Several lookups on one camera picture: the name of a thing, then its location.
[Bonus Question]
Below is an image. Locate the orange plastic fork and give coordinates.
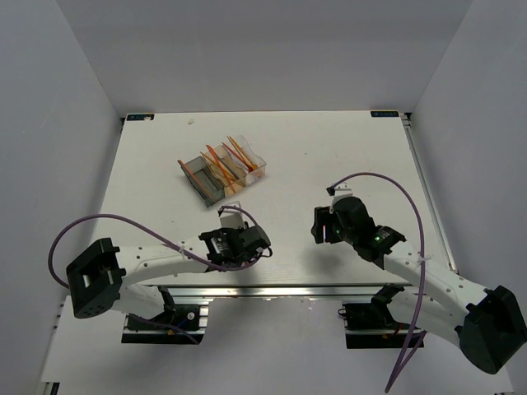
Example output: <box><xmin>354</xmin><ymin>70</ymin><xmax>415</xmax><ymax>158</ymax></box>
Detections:
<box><xmin>223</xmin><ymin>137</ymin><xmax>258</xmax><ymax>172</ymax></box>

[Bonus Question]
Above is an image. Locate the aluminium front rail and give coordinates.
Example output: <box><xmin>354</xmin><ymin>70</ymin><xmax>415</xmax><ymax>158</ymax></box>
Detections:
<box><xmin>76</xmin><ymin>282</ymin><xmax>469</xmax><ymax>300</ymax></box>

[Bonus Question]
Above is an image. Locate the grey transparent container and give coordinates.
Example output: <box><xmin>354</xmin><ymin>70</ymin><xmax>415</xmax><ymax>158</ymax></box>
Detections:
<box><xmin>185</xmin><ymin>157</ymin><xmax>226</xmax><ymax>207</ymax></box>

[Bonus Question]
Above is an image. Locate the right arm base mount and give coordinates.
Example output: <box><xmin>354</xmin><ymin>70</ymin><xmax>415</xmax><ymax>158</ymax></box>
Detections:
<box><xmin>338</xmin><ymin>284</ymin><xmax>409</xmax><ymax>350</ymax></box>

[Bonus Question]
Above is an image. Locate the orange plastic knife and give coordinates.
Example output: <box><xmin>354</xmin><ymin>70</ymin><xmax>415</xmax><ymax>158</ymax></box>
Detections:
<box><xmin>200</xmin><ymin>152</ymin><xmax>235</xmax><ymax>183</ymax></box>

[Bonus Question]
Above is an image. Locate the aluminium right rail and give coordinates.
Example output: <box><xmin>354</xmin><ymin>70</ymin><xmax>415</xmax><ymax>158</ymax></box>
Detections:
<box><xmin>399</xmin><ymin>113</ymin><xmax>459</xmax><ymax>274</ymax></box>

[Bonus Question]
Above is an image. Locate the red chopstick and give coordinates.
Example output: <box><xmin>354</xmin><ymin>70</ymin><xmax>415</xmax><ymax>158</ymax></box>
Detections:
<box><xmin>178</xmin><ymin>160</ymin><xmax>212</xmax><ymax>197</ymax></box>

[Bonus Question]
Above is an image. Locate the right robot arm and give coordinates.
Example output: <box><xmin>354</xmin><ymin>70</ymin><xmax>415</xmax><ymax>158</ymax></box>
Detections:
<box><xmin>311</xmin><ymin>195</ymin><xmax>526</xmax><ymax>374</ymax></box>

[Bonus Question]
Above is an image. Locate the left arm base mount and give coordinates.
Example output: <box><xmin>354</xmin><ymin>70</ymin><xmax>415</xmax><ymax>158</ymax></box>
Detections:
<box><xmin>121</xmin><ymin>287</ymin><xmax>208</xmax><ymax>346</ymax></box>

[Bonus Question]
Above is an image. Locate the red plastic fork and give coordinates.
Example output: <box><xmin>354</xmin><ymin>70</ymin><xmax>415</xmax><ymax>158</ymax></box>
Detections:
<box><xmin>222</xmin><ymin>142</ymin><xmax>254</xmax><ymax>173</ymax></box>

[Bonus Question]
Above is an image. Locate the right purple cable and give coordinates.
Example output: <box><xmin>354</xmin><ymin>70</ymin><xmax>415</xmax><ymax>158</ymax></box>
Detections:
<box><xmin>324</xmin><ymin>171</ymin><xmax>433</xmax><ymax>394</ymax></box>

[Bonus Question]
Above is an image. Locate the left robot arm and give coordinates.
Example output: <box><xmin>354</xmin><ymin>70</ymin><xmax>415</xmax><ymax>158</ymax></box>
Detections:
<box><xmin>67</xmin><ymin>225</ymin><xmax>271</xmax><ymax>328</ymax></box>

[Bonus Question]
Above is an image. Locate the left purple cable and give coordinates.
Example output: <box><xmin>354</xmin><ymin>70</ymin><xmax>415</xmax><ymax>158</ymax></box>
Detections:
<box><xmin>48</xmin><ymin>204</ymin><xmax>273</xmax><ymax>345</ymax></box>

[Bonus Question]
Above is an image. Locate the orange transparent container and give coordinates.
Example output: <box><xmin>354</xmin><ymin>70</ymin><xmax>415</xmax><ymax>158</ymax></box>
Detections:
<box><xmin>201</xmin><ymin>145</ymin><xmax>246</xmax><ymax>196</ymax></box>

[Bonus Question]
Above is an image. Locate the aluminium rail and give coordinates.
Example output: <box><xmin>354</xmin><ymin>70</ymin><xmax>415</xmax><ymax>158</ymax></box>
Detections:
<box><xmin>399</xmin><ymin>113</ymin><xmax>459</xmax><ymax>274</ymax></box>
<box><xmin>76</xmin><ymin>282</ymin><xmax>469</xmax><ymax>300</ymax></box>

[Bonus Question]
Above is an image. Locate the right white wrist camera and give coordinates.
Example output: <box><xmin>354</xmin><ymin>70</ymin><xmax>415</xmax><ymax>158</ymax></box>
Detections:
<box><xmin>326</xmin><ymin>183</ymin><xmax>353</xmax><ymax>206</ymax></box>

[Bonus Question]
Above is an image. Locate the blue plastic knife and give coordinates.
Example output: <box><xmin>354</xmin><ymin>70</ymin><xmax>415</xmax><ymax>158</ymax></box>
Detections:
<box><xmin>222</xmin><ymin>161</ymin><xmax>240</xmax><ymax>179</ymax></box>

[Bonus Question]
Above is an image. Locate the clear transparent container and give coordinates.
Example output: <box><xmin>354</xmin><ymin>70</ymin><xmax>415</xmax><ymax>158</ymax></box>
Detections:
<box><xmin>222</xmin><ymin>135</ymin><xmax>267</xmax><ymax>187</ymax></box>

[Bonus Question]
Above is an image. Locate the red plastic knife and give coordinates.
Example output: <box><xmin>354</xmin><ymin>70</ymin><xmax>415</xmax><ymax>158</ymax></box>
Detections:
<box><xmin>207</xmin><ymin>145</ymin><xmax>226</xmax><ymax>168</ymax></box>

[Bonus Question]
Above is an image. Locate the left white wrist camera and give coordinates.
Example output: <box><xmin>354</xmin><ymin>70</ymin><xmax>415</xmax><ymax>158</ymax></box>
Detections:
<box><xmin>217</xmin><ymin>207</ymin><xmax>245</xmax><ymax>229</ymax></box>

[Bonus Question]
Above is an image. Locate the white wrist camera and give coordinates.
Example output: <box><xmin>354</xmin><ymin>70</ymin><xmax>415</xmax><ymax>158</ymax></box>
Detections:
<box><xmin>326</xmin><ymin>183</ymin><xmax>353</xmax><ymax>206</ymax></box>
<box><xmin>217</xmin><ymin>207</ymin><xmax>245</xmax><ymax>229</ymax></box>

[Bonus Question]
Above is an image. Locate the purple cable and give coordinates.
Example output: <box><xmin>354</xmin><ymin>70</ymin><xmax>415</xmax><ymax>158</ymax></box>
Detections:
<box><xmin>324</xmin><ymin>171</ymin><xmax>433</xmax><ymax>394</ymax></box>
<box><xmin>48</xmin><ymin>204</ymin><xmax>273</xmax><ymax>345</ymax></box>

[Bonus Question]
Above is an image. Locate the orange yellow fork bottom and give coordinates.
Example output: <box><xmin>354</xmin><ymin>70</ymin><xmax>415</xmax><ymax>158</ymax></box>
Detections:
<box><xmin>227</xmin><ymin>136</ymin><xmax>258</xmax><ymax>170</ymax></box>

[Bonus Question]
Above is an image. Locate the left blue table label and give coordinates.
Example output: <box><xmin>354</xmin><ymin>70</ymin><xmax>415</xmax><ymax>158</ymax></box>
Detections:
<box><xmin>126</xmin><ymin>114</ymin><xmax>155</xmax><ymax>122</ymax></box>

